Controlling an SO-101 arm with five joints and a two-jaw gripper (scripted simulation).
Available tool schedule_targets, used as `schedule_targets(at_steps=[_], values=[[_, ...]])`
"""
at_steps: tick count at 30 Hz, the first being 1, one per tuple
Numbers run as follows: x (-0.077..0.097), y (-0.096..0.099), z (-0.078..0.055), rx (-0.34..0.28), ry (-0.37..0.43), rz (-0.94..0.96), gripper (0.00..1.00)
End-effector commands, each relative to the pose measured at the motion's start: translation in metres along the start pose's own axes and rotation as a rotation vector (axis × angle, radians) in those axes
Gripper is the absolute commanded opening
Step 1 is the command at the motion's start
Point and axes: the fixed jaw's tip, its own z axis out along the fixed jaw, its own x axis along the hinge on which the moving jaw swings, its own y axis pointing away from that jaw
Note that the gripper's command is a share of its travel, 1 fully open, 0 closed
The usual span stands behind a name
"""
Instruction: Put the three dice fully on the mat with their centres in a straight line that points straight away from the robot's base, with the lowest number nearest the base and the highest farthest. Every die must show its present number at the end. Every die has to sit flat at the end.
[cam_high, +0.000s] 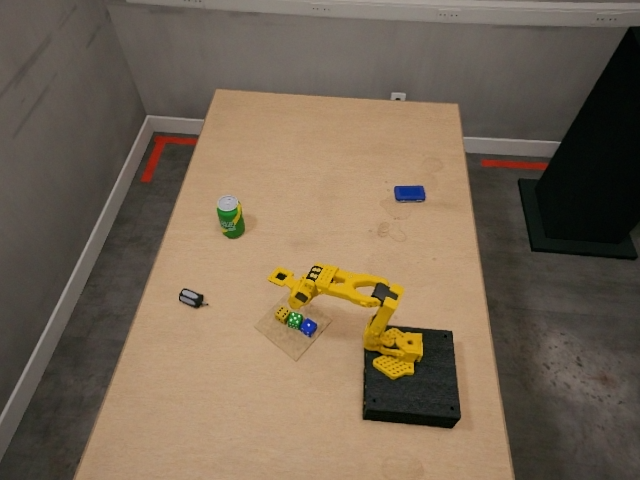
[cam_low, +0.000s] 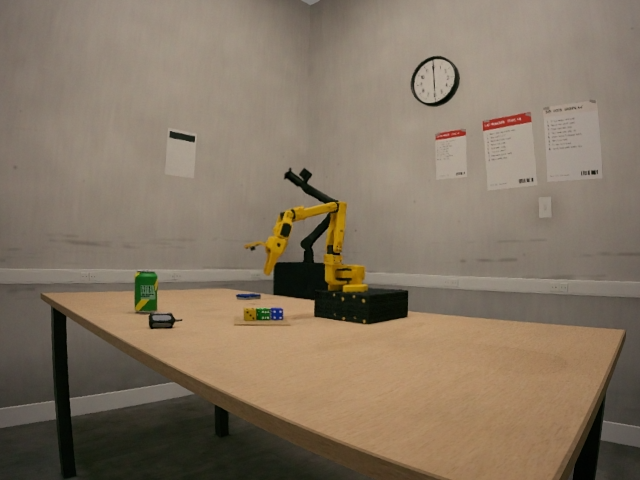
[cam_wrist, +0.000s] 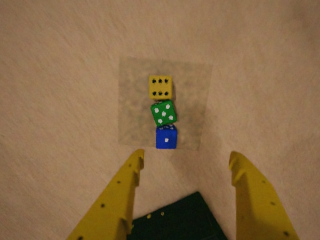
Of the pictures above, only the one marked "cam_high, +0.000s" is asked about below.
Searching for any blue rectangular case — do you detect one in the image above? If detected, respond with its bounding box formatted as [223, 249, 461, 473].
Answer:
[394, 185, 426, 203]

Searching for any green die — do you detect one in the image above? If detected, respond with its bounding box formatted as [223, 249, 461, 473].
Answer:
[288, 312, 303, 330]

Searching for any yellow die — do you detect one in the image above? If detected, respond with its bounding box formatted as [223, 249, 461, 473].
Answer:
[275, 305, 291, 325]

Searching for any green soda can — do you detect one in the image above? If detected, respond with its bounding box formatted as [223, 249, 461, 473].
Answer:
[216, 195, 245, 238]

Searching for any blue die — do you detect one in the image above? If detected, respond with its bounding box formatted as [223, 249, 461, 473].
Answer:
[300, 318, 317, 338]

